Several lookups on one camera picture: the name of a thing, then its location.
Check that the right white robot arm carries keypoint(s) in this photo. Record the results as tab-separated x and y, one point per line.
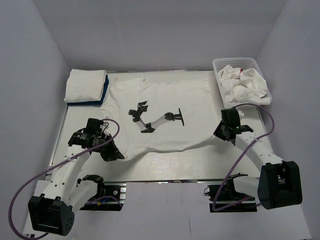
279	182

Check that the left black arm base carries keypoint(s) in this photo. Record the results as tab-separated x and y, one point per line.
112	199

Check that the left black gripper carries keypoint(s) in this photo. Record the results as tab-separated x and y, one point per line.
113	154

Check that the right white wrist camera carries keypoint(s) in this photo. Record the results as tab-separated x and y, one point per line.
241	113

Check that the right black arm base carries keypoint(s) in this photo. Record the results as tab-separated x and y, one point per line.
227	196

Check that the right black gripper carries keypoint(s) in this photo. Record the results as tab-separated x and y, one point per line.
218	133

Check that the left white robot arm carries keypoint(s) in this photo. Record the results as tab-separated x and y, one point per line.
54	210

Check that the folded white t shirt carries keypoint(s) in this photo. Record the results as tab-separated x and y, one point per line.
85	86

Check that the white robot print t shirt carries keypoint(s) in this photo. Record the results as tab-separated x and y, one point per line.
160	117

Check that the white plastic basket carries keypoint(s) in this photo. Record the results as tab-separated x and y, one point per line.
236	62

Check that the white red print t shirt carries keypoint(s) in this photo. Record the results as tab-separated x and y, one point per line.
243	86

